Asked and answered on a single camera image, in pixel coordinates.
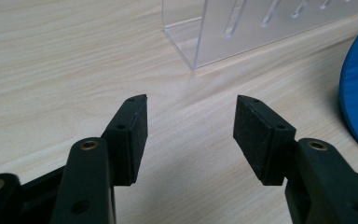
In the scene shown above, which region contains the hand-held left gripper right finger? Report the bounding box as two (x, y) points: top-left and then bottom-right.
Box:
(232, 94), (358, 224)

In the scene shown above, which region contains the clear acrylic slotted rack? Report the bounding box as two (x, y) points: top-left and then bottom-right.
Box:
(161, 0), (358, 71)

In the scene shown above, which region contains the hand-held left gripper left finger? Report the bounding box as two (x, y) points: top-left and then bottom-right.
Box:
(49, 93), (149, 224)

